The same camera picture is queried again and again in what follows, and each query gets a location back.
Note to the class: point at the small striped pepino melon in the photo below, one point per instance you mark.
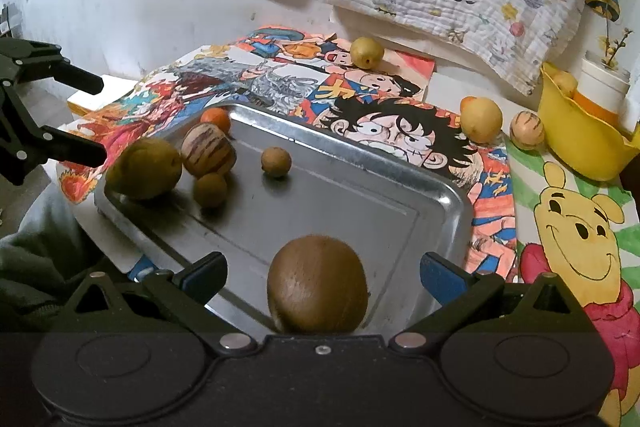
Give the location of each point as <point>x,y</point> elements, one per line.
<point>526,130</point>

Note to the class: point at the black-haired cartoon face drawing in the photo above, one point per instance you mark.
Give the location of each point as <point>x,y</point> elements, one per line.
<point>400,132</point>

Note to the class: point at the brown kiwi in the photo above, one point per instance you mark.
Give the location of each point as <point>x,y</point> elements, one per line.
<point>317,287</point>

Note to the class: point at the yellow plastic bowl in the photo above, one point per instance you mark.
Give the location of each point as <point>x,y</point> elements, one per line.
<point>580,142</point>

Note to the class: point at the large green pear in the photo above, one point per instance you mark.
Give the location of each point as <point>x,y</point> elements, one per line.
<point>145,169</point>

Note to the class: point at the fiery warrior drawing sheet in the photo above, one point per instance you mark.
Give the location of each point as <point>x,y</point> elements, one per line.
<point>150,102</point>

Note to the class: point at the small orange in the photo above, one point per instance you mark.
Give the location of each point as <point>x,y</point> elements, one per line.
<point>216,118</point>

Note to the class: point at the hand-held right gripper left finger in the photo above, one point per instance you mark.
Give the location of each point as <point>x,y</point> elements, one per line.
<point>205,278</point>

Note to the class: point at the brown longan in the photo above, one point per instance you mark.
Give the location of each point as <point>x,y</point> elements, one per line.
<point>210,190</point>
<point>276,162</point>

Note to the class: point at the colourful cartoon characters drawing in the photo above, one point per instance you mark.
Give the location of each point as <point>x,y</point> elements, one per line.
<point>300,49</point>

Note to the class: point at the yellow bear drawing sheet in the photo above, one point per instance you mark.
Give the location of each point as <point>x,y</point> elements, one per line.
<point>575,217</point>

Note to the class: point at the metal baking tray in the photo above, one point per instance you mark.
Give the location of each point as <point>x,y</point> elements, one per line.
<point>325,207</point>

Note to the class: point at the yellow fruit in bowl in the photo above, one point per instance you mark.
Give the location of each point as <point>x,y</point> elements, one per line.
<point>565,83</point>

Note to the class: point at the smooth yellow fruit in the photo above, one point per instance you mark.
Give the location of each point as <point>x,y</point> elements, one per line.
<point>481,122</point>

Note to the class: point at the round yellow-green pear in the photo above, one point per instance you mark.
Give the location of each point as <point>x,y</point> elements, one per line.
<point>366,53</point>

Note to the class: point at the grey clothing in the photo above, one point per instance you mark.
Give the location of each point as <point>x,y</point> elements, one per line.
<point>40,257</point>

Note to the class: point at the white box with yellow trim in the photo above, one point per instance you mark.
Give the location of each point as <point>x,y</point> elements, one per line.
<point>110,89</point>

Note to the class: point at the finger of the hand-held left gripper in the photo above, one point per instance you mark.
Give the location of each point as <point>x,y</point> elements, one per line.
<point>70,148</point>
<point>75,77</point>

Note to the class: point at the large striped pepino melon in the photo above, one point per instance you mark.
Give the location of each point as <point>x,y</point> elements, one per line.
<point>207,152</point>

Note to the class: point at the white jar with orange band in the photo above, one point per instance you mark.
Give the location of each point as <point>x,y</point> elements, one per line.
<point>600,84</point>

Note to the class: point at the dry twig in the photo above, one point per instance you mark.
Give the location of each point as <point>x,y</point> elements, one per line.
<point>612,52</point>

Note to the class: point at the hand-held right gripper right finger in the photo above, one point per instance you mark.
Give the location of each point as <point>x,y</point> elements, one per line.
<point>437,278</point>

